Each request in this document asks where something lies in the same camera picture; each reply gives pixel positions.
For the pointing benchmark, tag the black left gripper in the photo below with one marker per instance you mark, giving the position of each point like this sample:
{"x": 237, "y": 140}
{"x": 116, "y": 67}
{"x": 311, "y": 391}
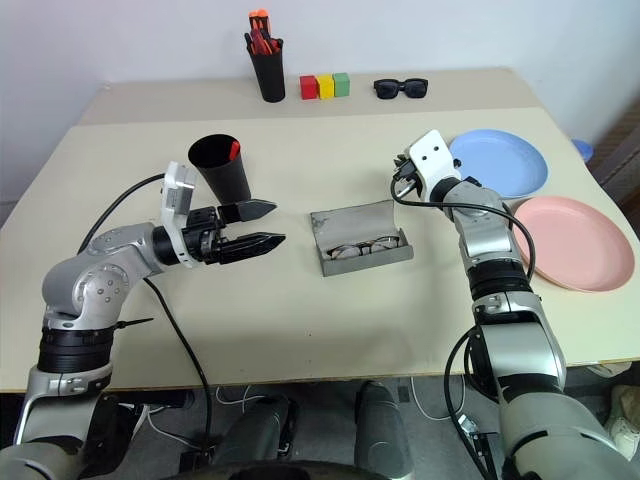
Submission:
{"x": 205, "y": 240}

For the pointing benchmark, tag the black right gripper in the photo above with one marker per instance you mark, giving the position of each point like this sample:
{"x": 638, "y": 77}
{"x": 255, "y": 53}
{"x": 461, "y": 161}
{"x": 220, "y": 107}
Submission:
{"x": 402, "y": 172}

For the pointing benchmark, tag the grey glasses case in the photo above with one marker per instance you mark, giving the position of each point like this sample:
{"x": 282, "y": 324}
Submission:
{"x": 350, "y": 220}

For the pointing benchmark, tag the orange and black pen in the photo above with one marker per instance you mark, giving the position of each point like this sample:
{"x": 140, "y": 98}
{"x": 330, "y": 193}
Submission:
{"x": 234, "y": 149}

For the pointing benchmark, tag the tortoiseshell eyeglasses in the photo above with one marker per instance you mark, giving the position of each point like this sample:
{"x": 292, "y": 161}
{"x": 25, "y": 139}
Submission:
{"x": 345, "y": 251}

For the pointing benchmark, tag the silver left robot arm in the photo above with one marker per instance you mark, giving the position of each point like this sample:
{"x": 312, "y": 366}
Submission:
{"x": 100, "y": 280}

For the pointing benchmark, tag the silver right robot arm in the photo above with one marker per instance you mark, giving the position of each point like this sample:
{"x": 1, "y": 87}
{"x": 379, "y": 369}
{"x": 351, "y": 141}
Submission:
{"x": 520, "y": 340}

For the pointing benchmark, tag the wide black plastic cup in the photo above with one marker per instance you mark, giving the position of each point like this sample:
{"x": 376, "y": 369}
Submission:
{"x": 225, "y": 175}

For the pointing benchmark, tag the black sunglasses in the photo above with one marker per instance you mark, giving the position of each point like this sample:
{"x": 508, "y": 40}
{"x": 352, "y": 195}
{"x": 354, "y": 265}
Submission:
{"x": 389, "y": 90}

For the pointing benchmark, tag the blue plastic plate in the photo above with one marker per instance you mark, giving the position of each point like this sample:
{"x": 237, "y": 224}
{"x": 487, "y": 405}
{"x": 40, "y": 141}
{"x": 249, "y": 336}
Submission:
{"x": 505, "y": 160}

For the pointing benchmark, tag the green wooden block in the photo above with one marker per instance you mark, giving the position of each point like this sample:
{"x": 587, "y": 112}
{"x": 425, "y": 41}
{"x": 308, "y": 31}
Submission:
{"x": 342, "y": 85}

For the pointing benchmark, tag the yellow wooden block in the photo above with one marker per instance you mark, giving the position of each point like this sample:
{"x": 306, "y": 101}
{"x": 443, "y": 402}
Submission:
{"x": 326, "y": 87}

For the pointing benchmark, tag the red wooden block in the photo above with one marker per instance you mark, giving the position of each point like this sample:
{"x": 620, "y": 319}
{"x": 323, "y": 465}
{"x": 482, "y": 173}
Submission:
{"x": 309, "y": 89}

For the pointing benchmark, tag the narrow black pen holder cup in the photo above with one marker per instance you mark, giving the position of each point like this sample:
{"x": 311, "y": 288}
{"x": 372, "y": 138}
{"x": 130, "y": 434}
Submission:
{"x": 270, "y": 75}

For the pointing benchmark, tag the short red black pen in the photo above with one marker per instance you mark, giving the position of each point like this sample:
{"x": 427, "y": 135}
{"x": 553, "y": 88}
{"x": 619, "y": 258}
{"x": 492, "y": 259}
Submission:
{"x": 278, "y": 45}
{"x": 262, "y": 46}

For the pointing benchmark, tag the small blue round container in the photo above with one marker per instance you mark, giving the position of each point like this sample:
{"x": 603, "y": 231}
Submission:
{"x": 582, "y": 150}

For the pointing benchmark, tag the pink plastic plate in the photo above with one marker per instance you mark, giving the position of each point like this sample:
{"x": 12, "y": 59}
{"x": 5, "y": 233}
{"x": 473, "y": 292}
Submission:
{"x": 575, "y": 245}

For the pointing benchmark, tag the black table foot bar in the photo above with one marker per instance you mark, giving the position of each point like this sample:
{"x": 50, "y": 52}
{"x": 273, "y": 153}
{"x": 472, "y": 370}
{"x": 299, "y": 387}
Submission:
{"x": 150, "y": 400}

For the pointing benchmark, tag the dark grey rounded shell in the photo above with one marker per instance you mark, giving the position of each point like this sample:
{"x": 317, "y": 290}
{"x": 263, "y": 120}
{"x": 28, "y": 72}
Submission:
{"x": 260, "y": 430}
{"x": 382, "y": 430}

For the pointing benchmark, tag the tall orange capped pen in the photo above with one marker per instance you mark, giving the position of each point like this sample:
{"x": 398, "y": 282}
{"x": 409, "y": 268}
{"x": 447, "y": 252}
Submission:
{"x": 263, "y": 21}
{"x": 253, "y": 22}

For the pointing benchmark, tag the brown slatted panel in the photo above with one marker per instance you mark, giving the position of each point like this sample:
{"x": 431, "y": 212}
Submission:
{"x": 620, "y": 155}

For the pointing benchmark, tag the black rounded shape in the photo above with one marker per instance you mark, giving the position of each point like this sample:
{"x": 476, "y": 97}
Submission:
{"x": 300, "y": 472}

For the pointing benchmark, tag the white sneaker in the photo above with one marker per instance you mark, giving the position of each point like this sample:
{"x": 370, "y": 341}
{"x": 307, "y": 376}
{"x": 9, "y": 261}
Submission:
{"x": 625, "y": 432}

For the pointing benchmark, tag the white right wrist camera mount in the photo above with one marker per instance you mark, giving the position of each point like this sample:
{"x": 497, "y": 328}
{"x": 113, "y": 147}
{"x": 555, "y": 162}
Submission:
{"x": 432, "y": 155}

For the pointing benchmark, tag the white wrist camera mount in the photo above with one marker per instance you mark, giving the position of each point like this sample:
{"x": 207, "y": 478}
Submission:
{"x": 175, "y": 200}
{"x": 432, "y": 155}

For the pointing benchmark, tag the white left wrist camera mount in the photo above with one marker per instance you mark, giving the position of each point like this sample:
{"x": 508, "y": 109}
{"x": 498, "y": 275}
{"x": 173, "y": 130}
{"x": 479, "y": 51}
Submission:
{"x": 175, "y": 200}

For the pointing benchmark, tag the silver metal bracket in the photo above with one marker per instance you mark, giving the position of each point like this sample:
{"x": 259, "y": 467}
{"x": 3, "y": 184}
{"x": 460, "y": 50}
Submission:
{"x": 470, "y": 427}

